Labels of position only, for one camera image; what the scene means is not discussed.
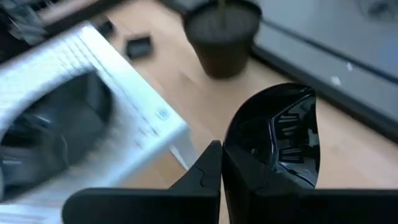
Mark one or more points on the white perforated metal shelf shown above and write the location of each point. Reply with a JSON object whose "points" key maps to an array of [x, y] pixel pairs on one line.
{"points": [[130, 102]]}

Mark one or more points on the black square mini plate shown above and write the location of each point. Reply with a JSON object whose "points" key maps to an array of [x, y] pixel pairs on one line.
{"points": [[139, 47]]}

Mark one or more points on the black plant pot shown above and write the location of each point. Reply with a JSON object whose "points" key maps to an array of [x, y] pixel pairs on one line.
{"points": [[222, 40]]}

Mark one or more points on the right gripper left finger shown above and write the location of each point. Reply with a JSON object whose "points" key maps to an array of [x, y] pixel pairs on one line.
{"points": [[140, 207]]}

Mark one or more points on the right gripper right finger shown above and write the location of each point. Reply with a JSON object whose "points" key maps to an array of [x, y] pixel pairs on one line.
{"points": [[311, 208]]}

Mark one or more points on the black leaf-shaped mini plate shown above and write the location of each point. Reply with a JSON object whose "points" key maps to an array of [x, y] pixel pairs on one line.
{"points": [[280, 130]]}

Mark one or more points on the black round mini plate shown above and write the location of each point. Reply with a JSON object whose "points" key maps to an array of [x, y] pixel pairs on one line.
{"points": [[56, 133]]}

